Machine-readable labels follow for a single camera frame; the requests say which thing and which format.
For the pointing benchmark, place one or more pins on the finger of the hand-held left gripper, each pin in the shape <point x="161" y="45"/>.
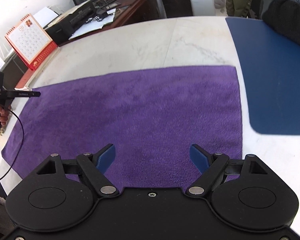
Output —
<point x="22" y="94"/>

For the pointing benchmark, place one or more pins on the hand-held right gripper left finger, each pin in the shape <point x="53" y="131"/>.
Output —
<point x="106" y="158"/>

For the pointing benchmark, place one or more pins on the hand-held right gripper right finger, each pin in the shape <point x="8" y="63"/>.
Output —
<point x="198" y="158"/>

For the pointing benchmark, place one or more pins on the purple towel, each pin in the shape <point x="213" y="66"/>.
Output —
<point x="140" y="110"/>

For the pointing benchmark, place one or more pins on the person's left hand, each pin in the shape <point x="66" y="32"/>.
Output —
<point x="4" y="117"/>

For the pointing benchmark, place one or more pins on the black box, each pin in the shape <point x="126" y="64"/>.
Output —
<point x="12" y="67"/>

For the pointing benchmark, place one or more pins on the red desk calendar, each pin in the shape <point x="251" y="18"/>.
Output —
<point x="27" y="37"/>

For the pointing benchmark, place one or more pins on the white printer paper sheet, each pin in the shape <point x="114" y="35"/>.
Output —
<point x="48" y="15"/>

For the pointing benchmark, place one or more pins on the black printer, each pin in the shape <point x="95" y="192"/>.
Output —
<point x="72" y="20"/>

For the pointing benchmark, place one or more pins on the white papers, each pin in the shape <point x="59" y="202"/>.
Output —
<point x="90" y="27"/>

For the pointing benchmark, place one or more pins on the blue table mat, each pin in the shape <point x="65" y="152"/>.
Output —
<point x="272" y="80"/>

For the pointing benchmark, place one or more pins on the black keyboard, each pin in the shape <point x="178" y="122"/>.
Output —
<point x="107" y="1"/>

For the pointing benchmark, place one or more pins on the dark wooden desk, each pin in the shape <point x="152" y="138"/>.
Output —
<point x="137" y="5"/>

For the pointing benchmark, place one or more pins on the white fan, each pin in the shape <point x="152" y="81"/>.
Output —
<point x="219" y="3"/>

